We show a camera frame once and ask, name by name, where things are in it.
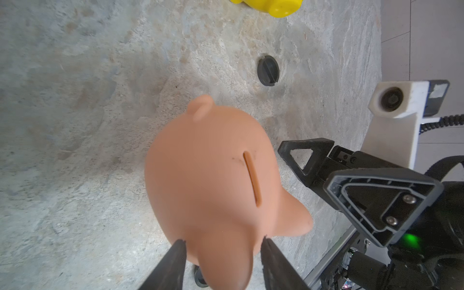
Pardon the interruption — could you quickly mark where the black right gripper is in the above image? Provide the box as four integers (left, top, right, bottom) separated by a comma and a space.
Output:
314, 146, 464, 290

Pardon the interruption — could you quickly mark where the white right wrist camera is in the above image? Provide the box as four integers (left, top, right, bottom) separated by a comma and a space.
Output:
361, 80, 450, 169

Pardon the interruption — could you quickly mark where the black plug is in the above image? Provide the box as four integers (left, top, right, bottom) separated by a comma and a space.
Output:
194, 265, 208, 288
257, 55, 280, 87

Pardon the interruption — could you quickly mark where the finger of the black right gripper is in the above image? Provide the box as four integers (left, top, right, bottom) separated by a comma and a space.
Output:
277, 138, 335, 188

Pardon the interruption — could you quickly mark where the black plug near yellow pig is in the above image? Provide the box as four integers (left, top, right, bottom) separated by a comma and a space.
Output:
257, 55, 280, 87

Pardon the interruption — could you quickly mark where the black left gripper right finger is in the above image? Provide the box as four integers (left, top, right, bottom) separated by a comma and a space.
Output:
261, 237, 310, 290

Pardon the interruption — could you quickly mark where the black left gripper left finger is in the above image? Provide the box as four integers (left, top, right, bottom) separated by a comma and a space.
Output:
139, 239, 187, 290

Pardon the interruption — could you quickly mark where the yellow piggy bank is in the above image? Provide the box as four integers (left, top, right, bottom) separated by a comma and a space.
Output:
230, 0, 303, 18

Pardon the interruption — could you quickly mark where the pink piggy bank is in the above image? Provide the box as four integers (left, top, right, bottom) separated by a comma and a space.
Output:
145, 95, 313, 290

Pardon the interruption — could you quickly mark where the black plug front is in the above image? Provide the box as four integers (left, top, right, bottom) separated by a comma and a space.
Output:
194, 265, 208, 288

